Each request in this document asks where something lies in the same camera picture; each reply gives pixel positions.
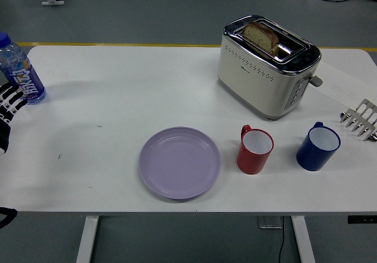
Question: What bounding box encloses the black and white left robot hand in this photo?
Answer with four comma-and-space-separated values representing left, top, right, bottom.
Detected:
0, 81, 29, 155

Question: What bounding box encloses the lavender round plate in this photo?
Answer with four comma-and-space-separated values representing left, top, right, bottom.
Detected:
138, 126, 223, 201

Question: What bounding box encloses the blue-labelled drink bottle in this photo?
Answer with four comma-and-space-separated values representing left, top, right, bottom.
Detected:
0, 32, 47, 105

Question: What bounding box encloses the white table leg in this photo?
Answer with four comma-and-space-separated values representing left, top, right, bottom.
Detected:
290, 215, 316, 263
75, 215, 100, 263

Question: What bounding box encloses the red cup with white inside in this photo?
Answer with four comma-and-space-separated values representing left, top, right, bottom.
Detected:
236, 124, 275, 175

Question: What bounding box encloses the cream and chrome toaster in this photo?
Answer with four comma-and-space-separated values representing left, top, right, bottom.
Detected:
217, 15, 324, 121

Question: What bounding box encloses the slice of brown bread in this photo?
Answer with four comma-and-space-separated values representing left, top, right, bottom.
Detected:
242, 21, 280, 56

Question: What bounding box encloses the blue cup with white inside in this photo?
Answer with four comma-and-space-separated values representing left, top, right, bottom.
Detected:
295, 121, 342, 172

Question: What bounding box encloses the white paper sheet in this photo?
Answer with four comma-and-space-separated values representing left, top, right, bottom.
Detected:
306, 60, 377, 108

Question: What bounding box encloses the silver metal toast rack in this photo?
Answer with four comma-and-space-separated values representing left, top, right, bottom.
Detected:
339, 98, 377, 142

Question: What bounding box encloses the black table control panel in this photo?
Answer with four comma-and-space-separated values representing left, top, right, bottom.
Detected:
347, 214, 377, 225

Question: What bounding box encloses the clear bracket under table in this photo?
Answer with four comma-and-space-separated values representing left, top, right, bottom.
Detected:
257, 215, 284, 229

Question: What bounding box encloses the black cable under table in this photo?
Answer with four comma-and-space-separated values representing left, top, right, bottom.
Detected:
277, 229, 286, 263

